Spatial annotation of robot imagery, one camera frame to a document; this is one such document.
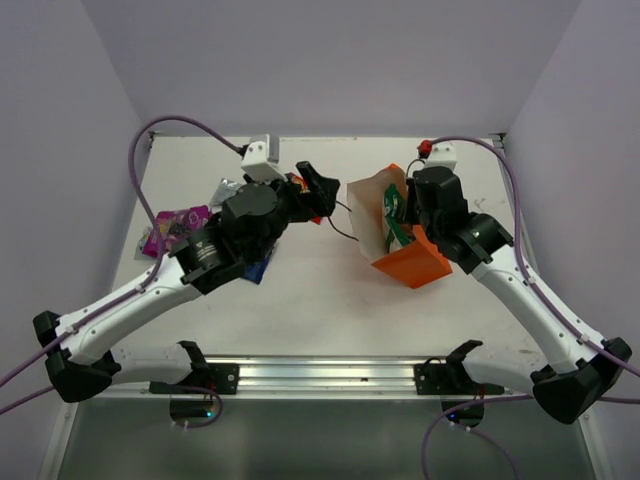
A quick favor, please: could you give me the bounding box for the purple snack bag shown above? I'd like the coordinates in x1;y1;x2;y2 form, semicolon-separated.
144;205;211;258

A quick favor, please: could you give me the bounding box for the red snack packet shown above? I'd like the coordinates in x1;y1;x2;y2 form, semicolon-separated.
287;172;322;225

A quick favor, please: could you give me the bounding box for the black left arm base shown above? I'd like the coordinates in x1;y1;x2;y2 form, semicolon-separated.
149;341;240;395

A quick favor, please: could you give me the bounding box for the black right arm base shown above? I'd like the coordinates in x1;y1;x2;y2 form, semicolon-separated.
413;340;505;396

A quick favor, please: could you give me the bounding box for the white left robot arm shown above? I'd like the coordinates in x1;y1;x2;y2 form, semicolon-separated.
33;162;340;403

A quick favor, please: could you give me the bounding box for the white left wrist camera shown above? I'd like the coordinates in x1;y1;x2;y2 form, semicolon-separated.
240;134;286;182

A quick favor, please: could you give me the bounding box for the blue Burts crisps bag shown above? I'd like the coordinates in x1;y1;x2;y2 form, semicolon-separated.
243;246;277;285

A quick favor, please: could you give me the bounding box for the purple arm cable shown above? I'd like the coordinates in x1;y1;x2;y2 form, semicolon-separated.
0;115;247;416
432;137;640;406

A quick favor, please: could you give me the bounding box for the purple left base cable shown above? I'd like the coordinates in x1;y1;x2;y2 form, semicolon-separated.
168;388;224;430

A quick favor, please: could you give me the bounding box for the silver grey snack packet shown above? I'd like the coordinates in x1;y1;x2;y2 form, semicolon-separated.
209;178;243;207

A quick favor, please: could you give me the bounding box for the aluminium front mounting rail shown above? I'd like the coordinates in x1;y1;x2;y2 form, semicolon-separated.
94;354;506;399

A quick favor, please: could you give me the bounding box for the light blue snack packet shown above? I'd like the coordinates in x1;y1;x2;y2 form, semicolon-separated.
134;227;152;261

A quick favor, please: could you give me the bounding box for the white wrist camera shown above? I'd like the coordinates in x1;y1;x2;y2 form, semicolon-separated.
240;134;286;182
417;140;458;171

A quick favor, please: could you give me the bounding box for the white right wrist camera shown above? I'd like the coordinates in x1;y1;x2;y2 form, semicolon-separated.
417;140;458;171

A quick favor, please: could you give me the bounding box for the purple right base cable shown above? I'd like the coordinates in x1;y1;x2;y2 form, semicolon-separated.
421;392;536;480

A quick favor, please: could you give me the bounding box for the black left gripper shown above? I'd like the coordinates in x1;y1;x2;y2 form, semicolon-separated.
244;159;338;261

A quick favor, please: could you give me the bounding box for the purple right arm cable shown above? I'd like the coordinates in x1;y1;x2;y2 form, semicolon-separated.
432;137;640;406

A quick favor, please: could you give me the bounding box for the green snack bag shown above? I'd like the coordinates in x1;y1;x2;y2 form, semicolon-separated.
382;184;415;253

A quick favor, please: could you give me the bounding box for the aluminium table edge rail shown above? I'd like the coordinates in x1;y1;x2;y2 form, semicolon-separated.
489;132;539;272

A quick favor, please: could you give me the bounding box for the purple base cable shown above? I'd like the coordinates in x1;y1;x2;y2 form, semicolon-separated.
168;388;224;430
421;392;536;480

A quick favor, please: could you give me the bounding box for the orange paper bag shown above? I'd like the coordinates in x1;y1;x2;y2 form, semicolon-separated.
346;164;453;289

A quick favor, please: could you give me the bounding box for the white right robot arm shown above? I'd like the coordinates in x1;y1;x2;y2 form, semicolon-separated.
407;166;632;424

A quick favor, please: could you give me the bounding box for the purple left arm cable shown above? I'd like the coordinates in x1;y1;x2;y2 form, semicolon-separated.
0;115;247;416

